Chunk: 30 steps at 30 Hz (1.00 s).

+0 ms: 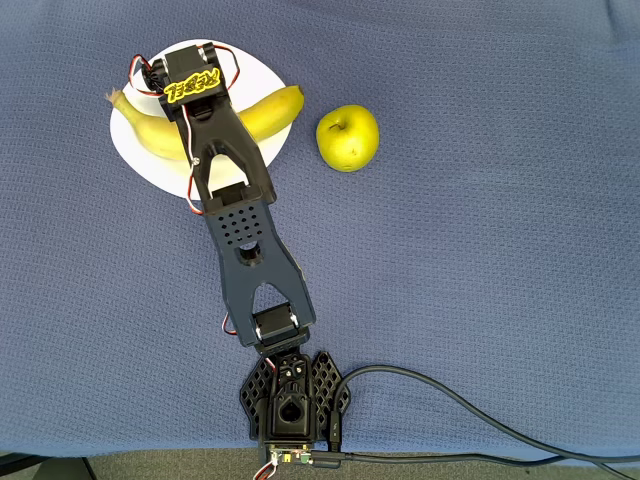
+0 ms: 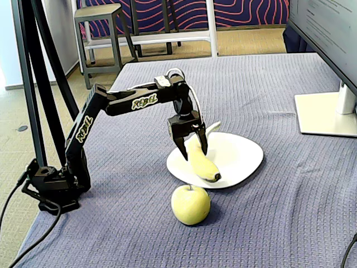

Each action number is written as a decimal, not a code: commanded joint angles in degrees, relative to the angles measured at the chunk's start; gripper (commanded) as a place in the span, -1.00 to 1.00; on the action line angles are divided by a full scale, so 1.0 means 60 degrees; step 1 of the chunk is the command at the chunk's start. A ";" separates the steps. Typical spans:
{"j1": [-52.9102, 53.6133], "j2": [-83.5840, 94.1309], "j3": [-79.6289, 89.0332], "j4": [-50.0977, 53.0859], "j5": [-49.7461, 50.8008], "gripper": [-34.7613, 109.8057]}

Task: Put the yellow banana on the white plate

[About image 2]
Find yellow-green apple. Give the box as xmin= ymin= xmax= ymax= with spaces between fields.
xmin=170 ymin=184 xmax=212 ymax=226

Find navy pink wavy-patterned panel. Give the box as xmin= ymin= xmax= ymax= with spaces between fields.
xmin=76 ymin=0 xmax=291 ymax=39

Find silver monitor stand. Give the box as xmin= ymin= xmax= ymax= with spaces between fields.
xmin=294 ymin=80 xmax=357 ymax=137

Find black plugged cable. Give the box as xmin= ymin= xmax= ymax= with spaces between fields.
xmin=0 ymin=170 xmax=29 ymax=227

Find thin black cable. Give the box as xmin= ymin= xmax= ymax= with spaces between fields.
xmin=340 ymin=233 xmax=357 ymax=268

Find black looping cable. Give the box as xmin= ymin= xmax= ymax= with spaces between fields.
xmin=7 ymin=198 xmax=62 ymax=268

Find grey metal stool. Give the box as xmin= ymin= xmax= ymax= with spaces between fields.
xmin=74 ymin=2 xmax=139 ymax=90

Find white gripper servo wire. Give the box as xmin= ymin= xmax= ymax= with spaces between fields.
xmin=189 ymin=83 xmax=204 ymax=131

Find white table frame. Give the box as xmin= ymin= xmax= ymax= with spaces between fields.
xmin=79 ymin=0 xmax=219 ymax=74

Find computer monitor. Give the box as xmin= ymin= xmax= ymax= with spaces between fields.
xmin=287 ymin=0 xmax=357 ymax=93

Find black tripod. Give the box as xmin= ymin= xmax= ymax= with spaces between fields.
xmin=10 ymin=0 xmax=80 ymax=168

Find white rounded plate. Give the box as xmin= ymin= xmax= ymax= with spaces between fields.
xmin=166 ymin=132 xmax=264 ymax=190

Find yellow banana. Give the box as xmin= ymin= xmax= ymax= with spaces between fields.
xmin=184 ymin=121 xmax=223 ymax=184

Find blue-grey woven cloth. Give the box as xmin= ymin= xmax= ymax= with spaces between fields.
xmin=15 ymin=52 xmax=357 ymax=268

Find dark stool legs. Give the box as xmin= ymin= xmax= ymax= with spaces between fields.
xmin=131 ymin=0 xmax=182 ymax=58

